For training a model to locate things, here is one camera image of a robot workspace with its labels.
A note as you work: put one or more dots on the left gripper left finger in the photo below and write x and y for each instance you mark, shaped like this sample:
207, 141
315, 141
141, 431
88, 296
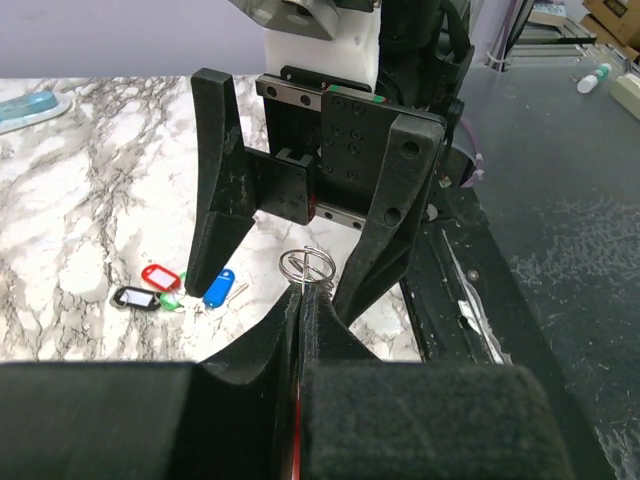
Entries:
230, 416

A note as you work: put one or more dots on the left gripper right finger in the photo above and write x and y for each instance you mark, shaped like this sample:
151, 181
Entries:
363, 418

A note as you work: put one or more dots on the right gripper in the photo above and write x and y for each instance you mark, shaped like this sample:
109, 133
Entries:
336, 150

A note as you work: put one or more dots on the metal key holder red handle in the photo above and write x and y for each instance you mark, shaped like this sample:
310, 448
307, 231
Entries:
304, 266

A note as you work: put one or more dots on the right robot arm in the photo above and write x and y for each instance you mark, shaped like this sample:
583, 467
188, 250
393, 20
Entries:
425, 53

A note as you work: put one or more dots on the silver key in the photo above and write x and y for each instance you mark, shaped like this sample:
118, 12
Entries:
236, 292

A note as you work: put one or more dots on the blue key tag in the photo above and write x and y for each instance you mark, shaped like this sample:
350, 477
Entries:
216, 294

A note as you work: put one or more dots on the black key tag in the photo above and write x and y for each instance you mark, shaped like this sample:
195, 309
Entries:
135, 298

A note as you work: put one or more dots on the blue blister pack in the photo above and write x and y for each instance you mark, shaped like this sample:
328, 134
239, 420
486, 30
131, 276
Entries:
32, 108

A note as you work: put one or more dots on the white green bottle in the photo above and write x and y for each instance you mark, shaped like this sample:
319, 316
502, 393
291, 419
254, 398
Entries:
588, 83

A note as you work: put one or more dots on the cardboard box background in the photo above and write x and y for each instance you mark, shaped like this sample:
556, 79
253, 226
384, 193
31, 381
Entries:
619, 17

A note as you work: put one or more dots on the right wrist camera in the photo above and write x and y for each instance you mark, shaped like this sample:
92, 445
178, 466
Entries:
336, 38

